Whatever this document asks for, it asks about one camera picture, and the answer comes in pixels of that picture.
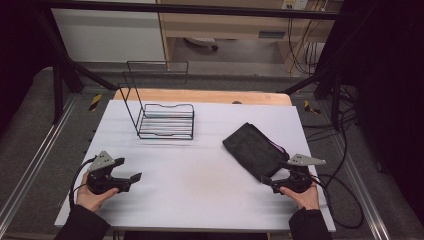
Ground white cabinet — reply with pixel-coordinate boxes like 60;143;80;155
50;7;167;63

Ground person's right hand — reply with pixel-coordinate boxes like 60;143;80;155
278;181;321;211

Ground aluminium rail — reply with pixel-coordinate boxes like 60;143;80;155
332;132;392;240
0;94;80;232

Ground light wooden desk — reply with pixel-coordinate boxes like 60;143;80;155
155;0;345;73

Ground black floor cables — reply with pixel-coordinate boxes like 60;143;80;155
302;85;360;142

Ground hanging cable bundle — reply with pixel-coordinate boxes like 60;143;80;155
287;9;322;76

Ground black metal frame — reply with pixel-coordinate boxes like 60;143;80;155
32;0;348;132

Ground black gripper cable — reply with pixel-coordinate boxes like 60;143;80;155
68;156;98;210
309;172;365;231

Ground person's left hand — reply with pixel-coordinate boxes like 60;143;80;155
75;171;120;214

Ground black cloth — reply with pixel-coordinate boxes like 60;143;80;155
221;122;291;183

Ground yellow black tape marker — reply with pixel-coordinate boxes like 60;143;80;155
303;99;322;115
88;93;104;112

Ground black wire rack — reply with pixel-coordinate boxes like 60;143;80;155
117;60;196;141

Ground white chair base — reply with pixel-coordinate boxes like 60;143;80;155
182;36;220;52

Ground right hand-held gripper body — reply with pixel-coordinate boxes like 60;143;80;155
271;153;327;195

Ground black curtain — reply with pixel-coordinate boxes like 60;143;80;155
319;0;424;228
0;0;55;135

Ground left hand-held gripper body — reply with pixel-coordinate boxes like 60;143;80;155
86;150;133;196

